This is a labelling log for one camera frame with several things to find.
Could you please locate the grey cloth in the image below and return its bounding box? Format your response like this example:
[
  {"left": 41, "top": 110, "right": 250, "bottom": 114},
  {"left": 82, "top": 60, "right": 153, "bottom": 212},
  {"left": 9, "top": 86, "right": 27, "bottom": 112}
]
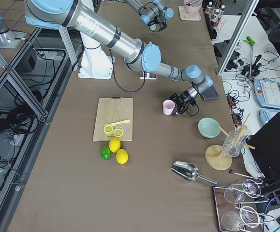
[{"left": 200, "top": 86, "right": 220, "bottom": 101}]

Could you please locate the glass rack tray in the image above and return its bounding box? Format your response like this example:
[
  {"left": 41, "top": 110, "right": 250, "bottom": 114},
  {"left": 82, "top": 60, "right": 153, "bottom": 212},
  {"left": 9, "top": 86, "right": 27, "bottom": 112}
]
[{"left": 212, "top": 185, "right": 276, "bottom": 232}]

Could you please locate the green bowl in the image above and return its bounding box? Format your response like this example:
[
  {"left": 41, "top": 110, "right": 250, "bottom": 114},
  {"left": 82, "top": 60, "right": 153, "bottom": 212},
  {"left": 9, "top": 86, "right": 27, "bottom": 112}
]
[{"left": 198, "top": 117, "right": 221, "bottom": 138}]

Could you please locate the yellow plastic knife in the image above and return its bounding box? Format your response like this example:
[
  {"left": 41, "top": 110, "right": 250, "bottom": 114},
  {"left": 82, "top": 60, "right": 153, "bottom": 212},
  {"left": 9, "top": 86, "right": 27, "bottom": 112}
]
[{"left": 103, "top": 119, "right": 131, "bottom": 126}]

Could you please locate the black monitor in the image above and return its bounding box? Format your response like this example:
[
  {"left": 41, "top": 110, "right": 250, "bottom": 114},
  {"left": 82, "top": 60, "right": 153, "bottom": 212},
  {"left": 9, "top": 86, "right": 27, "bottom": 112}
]
[{"left": 247, "top": 113, "right": 280, "bottom": 179}]

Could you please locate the aluminium frame post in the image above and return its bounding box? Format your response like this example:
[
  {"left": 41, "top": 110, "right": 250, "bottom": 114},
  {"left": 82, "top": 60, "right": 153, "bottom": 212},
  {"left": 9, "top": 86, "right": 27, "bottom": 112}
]
[{"left": 216, "top": 0, "right": 259, "bottom": 77}]

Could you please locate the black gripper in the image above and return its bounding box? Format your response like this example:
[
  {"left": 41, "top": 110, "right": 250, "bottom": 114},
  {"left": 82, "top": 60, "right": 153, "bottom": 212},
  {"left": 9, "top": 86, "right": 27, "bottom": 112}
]
[
  {"left": 147, "top": 16, "right": 167, "bottom": 31},
  {"left": 169, "top": 90, "right": 194, "bottom": 116}
]

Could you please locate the wooden mug tree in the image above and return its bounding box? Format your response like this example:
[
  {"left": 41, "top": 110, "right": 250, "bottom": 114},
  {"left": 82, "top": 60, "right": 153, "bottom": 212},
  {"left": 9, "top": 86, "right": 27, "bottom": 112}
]
[{"left": 205, "top": 113, "right": 255, "bottom": 171}]

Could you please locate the lemon slice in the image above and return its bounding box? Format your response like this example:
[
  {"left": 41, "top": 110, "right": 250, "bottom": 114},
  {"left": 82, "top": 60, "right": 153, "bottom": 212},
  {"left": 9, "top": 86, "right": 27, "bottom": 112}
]
[
  {"left": 103, "top": 125, "right": 114, "bottom": 136},
  {"left": 113, "top": 127, "right": 124, "bottom": 138}
]

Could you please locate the blue teach pendant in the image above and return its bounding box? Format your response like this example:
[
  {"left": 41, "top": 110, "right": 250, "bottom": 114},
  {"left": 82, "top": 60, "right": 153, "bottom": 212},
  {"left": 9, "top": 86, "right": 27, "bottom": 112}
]
[
  {"left": 253, "top": 79, "right": 280, "bottom": 109},
  {"left": 259, "top": 109, "right": 280, "bottom": 125}
]

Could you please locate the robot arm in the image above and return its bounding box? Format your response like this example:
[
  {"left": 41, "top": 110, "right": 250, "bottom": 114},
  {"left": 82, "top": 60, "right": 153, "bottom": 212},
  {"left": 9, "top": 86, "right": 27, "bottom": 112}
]
[
  {"left": 126, "top": 0, "right": 174, "bottom": 32},
  {"left": 25, "top": 0, "right": 219, "bottom": 114}
]

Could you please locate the bamboo cutting board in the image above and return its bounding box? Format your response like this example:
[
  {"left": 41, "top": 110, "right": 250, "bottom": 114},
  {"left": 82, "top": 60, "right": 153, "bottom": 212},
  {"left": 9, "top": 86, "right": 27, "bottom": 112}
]
[{"left": 93, "top": 98, "right": 133, "bottom": 142}]

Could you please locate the green lime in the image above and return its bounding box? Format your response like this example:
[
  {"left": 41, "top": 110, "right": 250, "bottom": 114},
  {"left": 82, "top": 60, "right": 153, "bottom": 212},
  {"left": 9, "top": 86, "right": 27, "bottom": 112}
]
[{"left": 100, "top": 146, "right": 111, "bottom": 160}]

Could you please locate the pink bowl of ice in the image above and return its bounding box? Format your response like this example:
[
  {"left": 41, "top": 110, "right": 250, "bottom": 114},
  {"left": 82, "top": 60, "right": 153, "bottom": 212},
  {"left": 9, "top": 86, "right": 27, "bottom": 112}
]
[{"left": 183, "top": 0, "right": 202, "bottom": 14}]

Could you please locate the white wire cup rack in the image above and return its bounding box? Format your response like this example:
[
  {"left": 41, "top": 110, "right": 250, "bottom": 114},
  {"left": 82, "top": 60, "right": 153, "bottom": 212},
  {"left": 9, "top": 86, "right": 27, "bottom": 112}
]
[{"left": 139, "top": 41, "right": 158, "bottom": 80}]

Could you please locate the pink cup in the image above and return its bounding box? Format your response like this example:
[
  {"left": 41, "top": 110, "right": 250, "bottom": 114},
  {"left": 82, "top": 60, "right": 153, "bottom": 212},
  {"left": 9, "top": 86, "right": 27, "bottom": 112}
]
[{"left": 162, "top": 100, "right": 176, "bottom": 116}]

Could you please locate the wine glass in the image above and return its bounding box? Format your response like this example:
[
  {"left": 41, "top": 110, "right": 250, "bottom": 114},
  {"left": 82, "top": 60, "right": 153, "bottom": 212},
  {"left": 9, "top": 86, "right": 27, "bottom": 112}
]
[
  {"left": 224, "top": 179, "right": 261, "bottom": 203},
  {"left": 221, "top": 206, "right": 260, "bottom": 232}
]

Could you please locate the cream tray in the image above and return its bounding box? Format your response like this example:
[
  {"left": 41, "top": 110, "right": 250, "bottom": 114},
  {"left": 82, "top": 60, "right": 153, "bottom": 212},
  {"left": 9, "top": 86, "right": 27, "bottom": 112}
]
[{"left": 178, "top": 6, "right": 201, "bottom": 21}]

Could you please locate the metal scoop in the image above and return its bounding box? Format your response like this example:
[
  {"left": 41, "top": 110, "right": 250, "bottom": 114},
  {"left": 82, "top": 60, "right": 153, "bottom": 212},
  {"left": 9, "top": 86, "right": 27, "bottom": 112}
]
[{"left": 171, "top": 161, "right": 217, "bottom": 185}]

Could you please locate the glass mug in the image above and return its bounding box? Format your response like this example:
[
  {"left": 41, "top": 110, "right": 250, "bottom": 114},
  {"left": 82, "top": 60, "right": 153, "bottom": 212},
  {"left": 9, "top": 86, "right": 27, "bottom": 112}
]
[{"left": 222, "top": 130, "right": 246, "bottom": 157}]

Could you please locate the yellow lemon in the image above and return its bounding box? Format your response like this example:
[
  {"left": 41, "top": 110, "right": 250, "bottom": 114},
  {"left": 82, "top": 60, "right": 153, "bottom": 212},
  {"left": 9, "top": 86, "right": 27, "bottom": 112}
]
[
  {"left": 108, "top": 137, "right": 121, "bottom": 153},
  {"left": 116, "top": 149, "right": 129, "bottom": 164}
]

